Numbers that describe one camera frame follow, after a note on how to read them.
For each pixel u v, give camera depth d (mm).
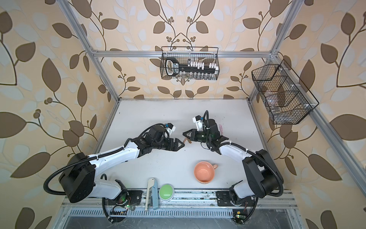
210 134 677
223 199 728
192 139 747
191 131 787
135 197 754
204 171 825
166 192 746
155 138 656
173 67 841
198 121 788
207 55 910
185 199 753
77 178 423
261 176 432
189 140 954
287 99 731
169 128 755
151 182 772
